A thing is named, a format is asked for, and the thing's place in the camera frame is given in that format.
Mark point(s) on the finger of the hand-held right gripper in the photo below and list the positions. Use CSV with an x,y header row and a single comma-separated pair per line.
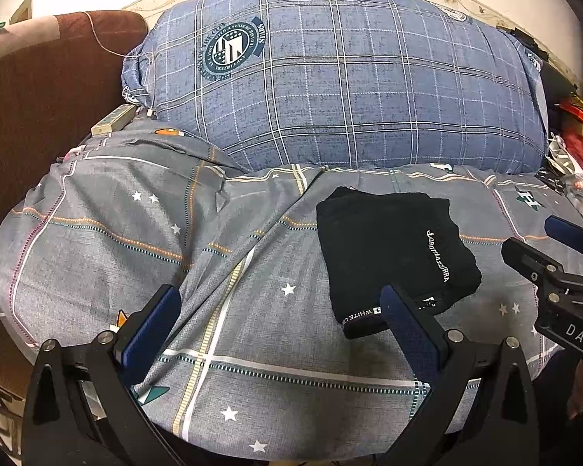
x,y
568,233
524,255

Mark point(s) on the person's right forearm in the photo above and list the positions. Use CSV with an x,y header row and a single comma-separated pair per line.
x,y
568,388

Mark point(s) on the brown headboard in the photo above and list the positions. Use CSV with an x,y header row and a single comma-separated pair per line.
x,y
29,107

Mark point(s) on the dark cloth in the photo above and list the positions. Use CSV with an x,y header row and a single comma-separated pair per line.
x,y
558,82

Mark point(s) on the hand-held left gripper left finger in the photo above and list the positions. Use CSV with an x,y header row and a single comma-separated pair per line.
x,y
150,330

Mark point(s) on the black pants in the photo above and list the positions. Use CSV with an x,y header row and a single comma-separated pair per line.
x,y
384,252

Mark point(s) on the beige power strip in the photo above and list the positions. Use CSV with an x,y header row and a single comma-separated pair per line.
x,y
111,121

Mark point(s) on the blue plaid pillow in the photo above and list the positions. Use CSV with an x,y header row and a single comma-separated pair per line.
x,y
345,82

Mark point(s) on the grey star-print bedsheet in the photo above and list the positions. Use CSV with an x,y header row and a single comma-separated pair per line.
x,y
126,228

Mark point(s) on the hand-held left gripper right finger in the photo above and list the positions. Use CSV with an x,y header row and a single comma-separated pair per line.
x,y
408,330

